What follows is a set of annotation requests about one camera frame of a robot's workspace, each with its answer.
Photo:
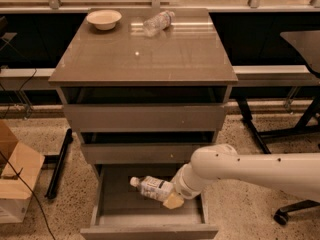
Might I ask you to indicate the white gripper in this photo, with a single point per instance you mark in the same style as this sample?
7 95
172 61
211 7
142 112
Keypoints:
180 186

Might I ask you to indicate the blue label plastic bottle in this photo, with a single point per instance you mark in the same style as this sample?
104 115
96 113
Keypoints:
153 188

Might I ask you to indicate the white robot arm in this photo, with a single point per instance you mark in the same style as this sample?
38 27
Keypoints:
297 174

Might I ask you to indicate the bottom grey open drawer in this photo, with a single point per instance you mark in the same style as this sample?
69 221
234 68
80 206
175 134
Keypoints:
121 213

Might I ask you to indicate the middle grey drawer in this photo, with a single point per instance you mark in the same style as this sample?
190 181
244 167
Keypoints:
143 147

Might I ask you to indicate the grey drawer cabinet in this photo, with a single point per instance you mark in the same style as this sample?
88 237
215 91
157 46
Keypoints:
188 53

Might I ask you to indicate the top grey drawer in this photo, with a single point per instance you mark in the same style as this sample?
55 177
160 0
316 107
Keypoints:
134 109

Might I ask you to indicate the clear crushed plastic bottle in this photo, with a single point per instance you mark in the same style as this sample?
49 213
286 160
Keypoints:
159 22

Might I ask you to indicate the black table leg right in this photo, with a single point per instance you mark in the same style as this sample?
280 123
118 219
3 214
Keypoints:
247 119

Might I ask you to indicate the black table leg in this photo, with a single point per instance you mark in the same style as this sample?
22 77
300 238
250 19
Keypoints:
247 119
58 161

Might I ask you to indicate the black table leg left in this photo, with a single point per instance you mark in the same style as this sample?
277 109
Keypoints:
58 161

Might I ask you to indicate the cardboard box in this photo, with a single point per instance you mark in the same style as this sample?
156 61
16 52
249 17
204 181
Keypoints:
22 166

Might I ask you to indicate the white paper bowl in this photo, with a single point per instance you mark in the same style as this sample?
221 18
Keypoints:
104 19

